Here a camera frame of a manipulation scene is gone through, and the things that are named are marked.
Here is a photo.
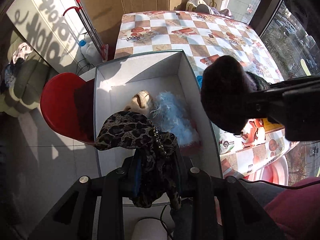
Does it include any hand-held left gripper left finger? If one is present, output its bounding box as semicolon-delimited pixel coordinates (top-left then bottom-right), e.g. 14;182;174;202
29;155;140;240

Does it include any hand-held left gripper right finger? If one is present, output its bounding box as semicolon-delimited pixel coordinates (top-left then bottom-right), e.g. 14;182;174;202
172;145;285;240

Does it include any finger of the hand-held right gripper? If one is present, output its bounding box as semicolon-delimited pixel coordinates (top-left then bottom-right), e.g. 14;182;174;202
269;76;320;90
246;87;285;118

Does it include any dark fuzzy hat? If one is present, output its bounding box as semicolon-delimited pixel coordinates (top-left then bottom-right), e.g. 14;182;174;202
200;55;270;135

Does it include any light blue fluffy cloth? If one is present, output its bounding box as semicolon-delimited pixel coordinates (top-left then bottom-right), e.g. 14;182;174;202
150;91;200;148

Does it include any leopard print cloth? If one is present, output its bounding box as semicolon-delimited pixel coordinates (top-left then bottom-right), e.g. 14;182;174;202
94;110;182;210

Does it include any beige knit hat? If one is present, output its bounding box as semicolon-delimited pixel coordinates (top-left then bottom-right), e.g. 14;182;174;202
124;90;157;117

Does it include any white storage box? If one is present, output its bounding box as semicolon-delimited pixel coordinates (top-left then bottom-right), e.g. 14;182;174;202
93;49;223;207

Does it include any yellow window sticker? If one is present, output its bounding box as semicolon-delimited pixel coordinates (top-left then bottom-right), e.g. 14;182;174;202
300;59;312;77

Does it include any floral tissue pack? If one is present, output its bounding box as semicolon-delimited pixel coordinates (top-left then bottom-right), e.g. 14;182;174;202
217;116;265;155

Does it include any red and white plastic basin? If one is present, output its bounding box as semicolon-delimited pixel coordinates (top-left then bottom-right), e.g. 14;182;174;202
250;159;289;187

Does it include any person's red clothing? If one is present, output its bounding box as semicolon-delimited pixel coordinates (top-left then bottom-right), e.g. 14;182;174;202
264;176;320;240

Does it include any lilac cloth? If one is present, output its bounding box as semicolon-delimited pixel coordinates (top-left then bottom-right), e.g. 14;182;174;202
212;7;235;19

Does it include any red plastic stool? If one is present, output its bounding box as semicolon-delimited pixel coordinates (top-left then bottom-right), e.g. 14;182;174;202
40;72;97;145

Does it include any checkered tablecloth table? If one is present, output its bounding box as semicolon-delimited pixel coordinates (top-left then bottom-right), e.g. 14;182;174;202
114;10;293;185

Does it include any white plastic bottle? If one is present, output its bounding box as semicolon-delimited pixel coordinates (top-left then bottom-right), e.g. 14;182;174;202
79;34;100;58

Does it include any green cushioned sofa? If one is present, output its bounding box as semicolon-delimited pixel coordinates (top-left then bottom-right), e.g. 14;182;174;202
0;30;54;118

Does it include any clothes pile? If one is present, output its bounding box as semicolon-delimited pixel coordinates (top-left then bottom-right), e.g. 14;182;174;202
5;42;33;80

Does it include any black cable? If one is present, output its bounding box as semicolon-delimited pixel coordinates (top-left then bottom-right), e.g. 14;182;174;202
75;57;97;77
239;177;295;188

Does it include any red handled mop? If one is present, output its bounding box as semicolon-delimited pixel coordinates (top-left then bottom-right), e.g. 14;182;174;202
62;0;109;62

